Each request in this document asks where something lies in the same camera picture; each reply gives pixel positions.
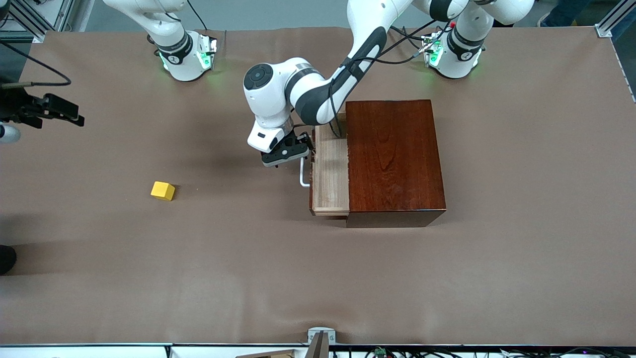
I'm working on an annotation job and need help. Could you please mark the wooden drawer with white handle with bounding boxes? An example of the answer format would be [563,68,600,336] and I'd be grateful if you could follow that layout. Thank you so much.
[300,113,351,217]

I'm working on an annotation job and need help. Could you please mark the yellow block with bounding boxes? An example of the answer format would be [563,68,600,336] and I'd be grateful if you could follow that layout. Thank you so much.
[151,181,176,201]

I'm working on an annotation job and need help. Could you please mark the dark wooden drawer cabinet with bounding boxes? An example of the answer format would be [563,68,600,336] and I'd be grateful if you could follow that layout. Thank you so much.
[345,100,447,229]

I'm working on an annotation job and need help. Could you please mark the metal right base connector plate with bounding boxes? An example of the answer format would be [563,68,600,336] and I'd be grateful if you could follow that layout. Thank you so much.
[196,31,220,71]

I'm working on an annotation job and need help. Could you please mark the metal base connector plate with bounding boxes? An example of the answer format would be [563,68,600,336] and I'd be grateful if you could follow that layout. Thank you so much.
[421,31,444,68]
[196,31,220,71]

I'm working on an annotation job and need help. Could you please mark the black shoe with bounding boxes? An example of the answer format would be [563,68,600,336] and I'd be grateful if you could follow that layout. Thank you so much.
[0,245,17,276]

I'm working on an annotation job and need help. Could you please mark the brown table cover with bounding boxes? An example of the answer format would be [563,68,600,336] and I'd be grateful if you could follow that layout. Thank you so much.
[0,26,636,348]

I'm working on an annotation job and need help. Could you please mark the metal left base connector plate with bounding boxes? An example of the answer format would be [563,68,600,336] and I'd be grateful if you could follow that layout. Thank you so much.
[421,31,444,68]

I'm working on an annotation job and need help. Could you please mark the blue trouser leg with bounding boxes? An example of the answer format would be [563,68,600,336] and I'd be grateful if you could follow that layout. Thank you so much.
[537,0,593,27]

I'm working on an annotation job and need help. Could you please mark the aluminium profile bar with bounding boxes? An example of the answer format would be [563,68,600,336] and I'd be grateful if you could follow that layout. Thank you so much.
[594,0,636,38]

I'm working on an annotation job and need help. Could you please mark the aluminium frame structure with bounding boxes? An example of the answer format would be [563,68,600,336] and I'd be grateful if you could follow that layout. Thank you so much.
[0,0,76,43]

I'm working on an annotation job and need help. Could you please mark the black right base cable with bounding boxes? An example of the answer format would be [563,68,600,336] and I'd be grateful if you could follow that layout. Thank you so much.
[186,0,209,32]

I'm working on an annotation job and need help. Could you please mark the black left base cables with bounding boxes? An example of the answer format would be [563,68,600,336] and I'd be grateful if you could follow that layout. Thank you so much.
[389,25,434,53]

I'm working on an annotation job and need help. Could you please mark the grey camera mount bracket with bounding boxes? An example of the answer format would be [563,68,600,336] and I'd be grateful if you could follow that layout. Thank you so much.
[307,327,337,358]

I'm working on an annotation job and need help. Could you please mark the white table edge rail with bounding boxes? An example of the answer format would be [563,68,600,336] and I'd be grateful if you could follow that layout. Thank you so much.
[0,343,309,358]

